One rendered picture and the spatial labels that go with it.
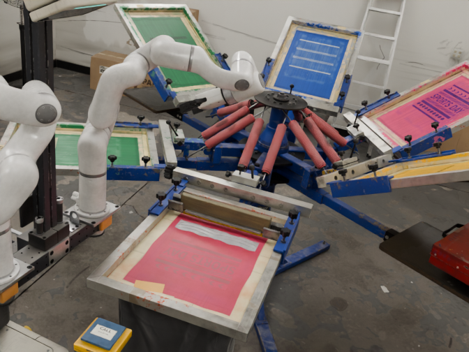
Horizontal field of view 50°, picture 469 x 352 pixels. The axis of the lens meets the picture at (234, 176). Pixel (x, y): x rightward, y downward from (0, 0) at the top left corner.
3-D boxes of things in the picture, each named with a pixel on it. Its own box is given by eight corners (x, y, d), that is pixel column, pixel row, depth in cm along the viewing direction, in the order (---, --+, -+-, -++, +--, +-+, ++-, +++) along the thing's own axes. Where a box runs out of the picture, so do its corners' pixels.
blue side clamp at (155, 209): (157, 226, 216) (158, 212, 212) (146, 223, 217) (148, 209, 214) (185, 196, 242) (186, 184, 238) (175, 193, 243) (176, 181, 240)
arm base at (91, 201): (60, 208, 182) (59, 170, 175) (82, 194, 192) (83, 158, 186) (95, 222, 177) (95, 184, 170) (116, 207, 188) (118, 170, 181)
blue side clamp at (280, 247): (282, 265, 203) (285, 250, 200) (270, 261, 205) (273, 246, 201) (296, 228, 230) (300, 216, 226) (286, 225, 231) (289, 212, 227)
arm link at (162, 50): (116, 86, 160) (123, 72, 173) (183, 98, 163) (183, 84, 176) (122, 35, 153) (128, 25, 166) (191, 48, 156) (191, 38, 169)
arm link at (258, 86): (247, 63, 158) (247, 44, 164) (217, 75, 162) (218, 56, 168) (267, 96, 168) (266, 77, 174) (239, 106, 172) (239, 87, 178)
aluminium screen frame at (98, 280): (246, 342, 161) (248, 334, 160) (86, 287, 174) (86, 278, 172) (295, 225, 230) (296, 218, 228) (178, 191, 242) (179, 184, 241)
